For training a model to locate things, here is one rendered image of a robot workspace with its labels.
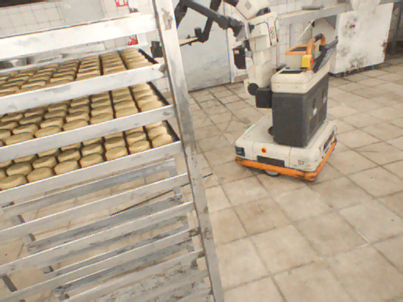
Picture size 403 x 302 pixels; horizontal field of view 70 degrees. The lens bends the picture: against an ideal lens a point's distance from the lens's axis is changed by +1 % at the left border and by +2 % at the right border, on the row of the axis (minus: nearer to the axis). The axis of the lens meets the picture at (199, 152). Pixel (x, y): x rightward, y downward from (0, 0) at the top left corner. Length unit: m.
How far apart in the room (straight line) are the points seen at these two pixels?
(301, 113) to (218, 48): 2.97
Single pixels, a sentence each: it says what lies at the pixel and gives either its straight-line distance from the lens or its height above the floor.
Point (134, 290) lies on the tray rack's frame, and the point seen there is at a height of 0.15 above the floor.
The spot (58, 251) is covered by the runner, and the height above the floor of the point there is 0.87.
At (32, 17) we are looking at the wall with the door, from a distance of 4.69.
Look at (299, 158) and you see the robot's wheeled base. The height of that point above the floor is 0.23.
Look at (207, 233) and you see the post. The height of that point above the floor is 0.79.
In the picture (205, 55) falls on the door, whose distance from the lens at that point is 4.77.
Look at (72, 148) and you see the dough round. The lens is 0.81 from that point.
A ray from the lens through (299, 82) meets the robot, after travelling 1.98.
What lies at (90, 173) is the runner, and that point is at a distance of 0.67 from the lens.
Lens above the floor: 1.35
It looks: 28 degrees down
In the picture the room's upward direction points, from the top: 10 degrees counter-clockwise
